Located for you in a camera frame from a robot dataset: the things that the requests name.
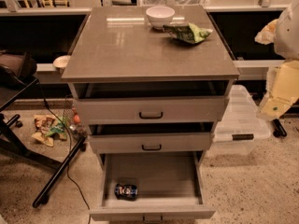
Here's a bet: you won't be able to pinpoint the grey bottom drawer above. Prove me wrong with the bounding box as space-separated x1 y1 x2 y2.
90 151 215 224

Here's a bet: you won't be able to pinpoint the black power cable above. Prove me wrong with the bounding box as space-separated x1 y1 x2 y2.
39 83 92 224

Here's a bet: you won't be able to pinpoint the grey top drawer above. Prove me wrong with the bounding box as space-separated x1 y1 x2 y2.
74 97 228 125

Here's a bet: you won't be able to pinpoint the black wheeled stand leg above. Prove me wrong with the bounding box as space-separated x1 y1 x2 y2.
272 119 287 137

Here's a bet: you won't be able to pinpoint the snack bags on floor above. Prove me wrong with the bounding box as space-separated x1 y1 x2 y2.
32 115 67 147

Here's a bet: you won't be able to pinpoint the grey drawer cabinet with counter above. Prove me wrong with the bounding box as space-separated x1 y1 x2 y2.
61 5 240 161

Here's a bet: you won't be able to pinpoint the black desk frame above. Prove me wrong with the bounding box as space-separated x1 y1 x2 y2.
0 77 87 209

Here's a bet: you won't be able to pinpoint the grey middle drawer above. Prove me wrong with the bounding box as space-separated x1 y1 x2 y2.
88 133 212 154

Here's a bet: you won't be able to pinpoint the clear plastic storage bin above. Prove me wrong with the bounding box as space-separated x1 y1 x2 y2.
208 85 271 155

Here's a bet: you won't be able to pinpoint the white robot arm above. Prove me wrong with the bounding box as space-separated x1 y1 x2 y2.
254 0 299 120

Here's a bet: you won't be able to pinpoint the small round white dish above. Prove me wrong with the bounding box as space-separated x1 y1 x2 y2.
53 55 71 69

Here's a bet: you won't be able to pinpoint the grey drawer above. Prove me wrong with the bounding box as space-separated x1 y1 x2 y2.
90 151 215 224
74 97 228 125
88 133 212 154

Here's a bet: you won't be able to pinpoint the white ceramic bowl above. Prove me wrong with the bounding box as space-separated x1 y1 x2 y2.
146 6 175 29

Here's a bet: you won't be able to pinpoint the green chip bag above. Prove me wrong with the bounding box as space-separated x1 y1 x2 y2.
163 23 213 45

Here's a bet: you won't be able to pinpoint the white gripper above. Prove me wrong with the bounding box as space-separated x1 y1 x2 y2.
254 20 299 121

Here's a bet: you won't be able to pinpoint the wire basket with items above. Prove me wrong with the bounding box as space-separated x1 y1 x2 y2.
63 95 87 140

